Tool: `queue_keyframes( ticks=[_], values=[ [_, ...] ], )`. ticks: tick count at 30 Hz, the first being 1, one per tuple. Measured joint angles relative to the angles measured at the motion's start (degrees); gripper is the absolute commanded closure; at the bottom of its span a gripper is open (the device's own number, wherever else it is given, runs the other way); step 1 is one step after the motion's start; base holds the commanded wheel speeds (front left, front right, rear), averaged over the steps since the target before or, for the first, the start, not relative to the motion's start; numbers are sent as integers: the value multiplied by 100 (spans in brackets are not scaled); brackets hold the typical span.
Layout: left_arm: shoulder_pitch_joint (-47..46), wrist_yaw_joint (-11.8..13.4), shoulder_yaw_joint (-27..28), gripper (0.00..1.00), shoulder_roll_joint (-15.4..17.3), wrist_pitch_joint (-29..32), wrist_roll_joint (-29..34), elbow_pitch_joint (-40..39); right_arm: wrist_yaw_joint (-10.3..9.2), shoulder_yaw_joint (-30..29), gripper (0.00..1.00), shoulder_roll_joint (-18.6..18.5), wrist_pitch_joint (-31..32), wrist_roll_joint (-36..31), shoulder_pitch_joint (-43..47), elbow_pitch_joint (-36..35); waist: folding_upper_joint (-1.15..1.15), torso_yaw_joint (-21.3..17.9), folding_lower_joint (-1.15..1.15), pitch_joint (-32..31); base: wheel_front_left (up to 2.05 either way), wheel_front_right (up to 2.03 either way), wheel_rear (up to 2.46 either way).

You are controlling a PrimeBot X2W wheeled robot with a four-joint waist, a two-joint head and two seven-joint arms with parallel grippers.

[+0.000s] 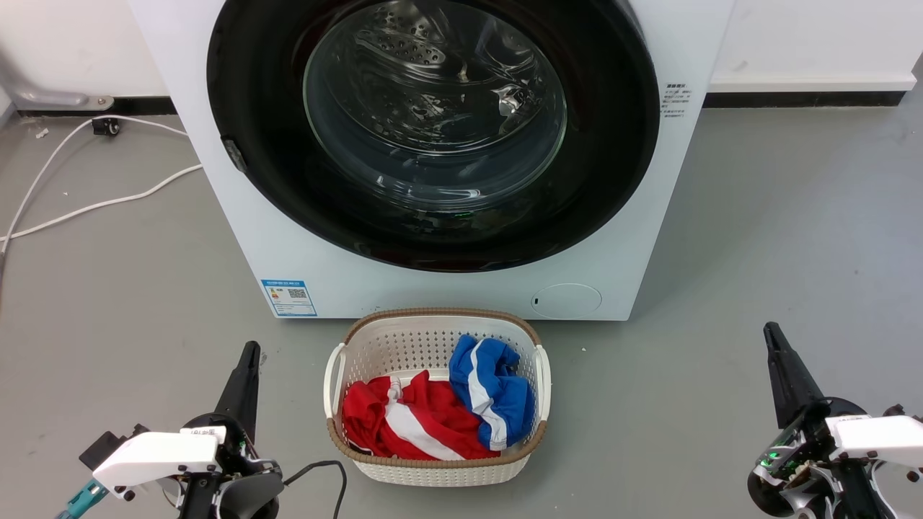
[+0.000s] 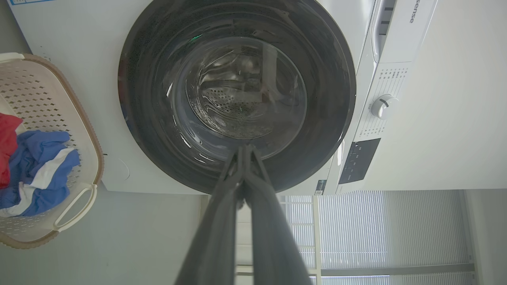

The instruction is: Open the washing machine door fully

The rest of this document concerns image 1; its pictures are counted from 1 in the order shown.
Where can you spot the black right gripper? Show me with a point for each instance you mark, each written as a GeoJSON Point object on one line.
{"type": "Point", "coordinates": [782, 461]}

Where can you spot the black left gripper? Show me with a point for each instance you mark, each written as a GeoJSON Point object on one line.
{"type": "Point", "coordinates": [241, 450]}

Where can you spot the black round glass washer door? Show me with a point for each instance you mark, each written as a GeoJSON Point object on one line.
{"type": "Point", "coordinates": [274, 173]}

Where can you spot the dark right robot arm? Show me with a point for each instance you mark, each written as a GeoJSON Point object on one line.
{"type": "Point", "coordinates": [862, 497]}

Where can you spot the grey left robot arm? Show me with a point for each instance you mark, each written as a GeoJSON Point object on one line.
{"type": "Point", "coordinates": [249, 503]}

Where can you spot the white front-load washing machine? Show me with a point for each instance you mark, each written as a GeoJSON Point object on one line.
{"type": "Point", "coordinates": [447, 288]}

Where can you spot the blue energy label sticker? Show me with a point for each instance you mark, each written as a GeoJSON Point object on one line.
{"type": "Point", "coordinates": [290, 298]}

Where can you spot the red and white garment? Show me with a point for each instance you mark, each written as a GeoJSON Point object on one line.
{"type": "Point", "coordinates": [425, 425]}

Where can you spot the cream perforated laundry basket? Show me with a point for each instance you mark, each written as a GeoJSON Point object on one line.
{"type": "Point", "coordinates": [433, 472]}

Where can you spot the round white filter cover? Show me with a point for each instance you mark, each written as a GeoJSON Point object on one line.
{"type": "Point", "coordinates": [567, 300]}

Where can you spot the blue and white garment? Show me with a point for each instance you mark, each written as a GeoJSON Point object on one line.
{"type": "Point", "coordinates": [497, 389]}

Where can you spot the small black floor clip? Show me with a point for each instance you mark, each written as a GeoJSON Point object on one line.
{"type": "Point", "coordinates": [106, 127]}

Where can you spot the small printed text sticker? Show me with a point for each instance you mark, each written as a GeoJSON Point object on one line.
{"type": "Point", "coordinates": [676, 99]}

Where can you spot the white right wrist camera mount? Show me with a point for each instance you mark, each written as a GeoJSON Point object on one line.
{"type": "Point", "coordinates": [880, 436]}

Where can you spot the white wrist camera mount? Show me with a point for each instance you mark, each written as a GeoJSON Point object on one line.
{"type": "Point", "coordinates": [880, 436]}
{"type": "Point", "coordinates": [155, 458]}

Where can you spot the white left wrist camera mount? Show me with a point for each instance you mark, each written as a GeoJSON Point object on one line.
{"type": "Point", "coordinates": [155, 458]}

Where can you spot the grey wall drain pipe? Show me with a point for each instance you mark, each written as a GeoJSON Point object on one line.
{"type": "Point", "coordinates": [50, 97]}

